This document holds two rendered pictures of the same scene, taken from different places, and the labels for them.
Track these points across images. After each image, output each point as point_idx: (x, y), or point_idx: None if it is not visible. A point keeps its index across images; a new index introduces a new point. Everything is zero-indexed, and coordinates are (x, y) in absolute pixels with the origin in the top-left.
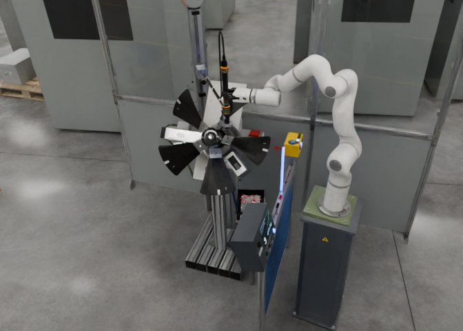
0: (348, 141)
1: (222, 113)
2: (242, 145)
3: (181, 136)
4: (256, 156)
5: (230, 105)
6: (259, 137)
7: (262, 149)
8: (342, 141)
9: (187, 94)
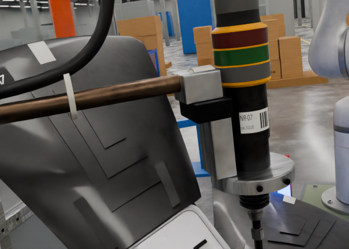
0: (345, 23)
1: (228, 111)
2: (299, 237)
3: None
4: (336, 222)
5: (86, 132)
6: (218, 201)
7: (288, 202)
8: (339, 31)
9: None
